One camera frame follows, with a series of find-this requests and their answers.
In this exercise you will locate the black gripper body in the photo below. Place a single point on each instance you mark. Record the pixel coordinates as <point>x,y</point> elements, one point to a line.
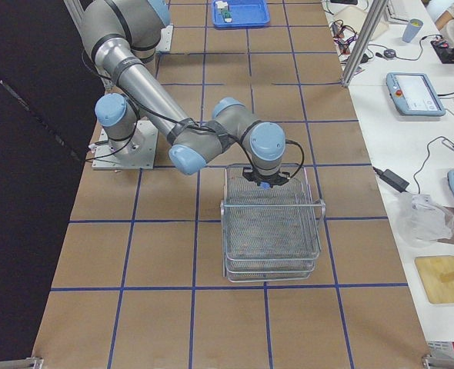
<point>258,177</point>

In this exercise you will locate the red emergency stop button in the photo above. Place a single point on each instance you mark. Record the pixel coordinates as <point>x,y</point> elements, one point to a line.
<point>264,185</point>

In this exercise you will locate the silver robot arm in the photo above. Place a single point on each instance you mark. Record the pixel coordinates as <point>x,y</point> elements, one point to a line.
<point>120,37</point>

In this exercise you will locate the black power adapter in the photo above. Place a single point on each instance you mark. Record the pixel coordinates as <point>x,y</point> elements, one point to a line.
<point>392,179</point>

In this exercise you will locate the blue plastic tray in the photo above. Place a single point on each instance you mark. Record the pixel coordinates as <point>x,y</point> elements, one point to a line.
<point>245,14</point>

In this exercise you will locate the green terminal block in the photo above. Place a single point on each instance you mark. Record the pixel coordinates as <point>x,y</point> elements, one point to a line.
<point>226,15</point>

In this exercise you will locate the white circuit breaker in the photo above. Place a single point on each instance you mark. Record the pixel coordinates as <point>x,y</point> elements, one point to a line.
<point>220,5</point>

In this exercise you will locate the clear plastic bag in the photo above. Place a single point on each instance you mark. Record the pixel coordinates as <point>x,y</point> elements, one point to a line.
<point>421,218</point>

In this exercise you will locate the beige plastic tray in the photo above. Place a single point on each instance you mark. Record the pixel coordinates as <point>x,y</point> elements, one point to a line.
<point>354,17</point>

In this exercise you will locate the wooden cutting board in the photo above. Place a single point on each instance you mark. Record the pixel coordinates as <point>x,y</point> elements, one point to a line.
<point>437,276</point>

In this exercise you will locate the blue cup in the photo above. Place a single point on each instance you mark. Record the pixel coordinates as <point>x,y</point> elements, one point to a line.
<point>412,28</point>

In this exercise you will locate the silver wire mesh shelf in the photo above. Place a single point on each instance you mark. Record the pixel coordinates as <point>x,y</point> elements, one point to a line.
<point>269,235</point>

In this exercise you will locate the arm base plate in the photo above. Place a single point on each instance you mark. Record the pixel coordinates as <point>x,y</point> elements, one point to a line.
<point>138,153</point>
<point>165,44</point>

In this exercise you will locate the aluminium frame post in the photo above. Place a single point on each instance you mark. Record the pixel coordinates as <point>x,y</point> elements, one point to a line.
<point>369,25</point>

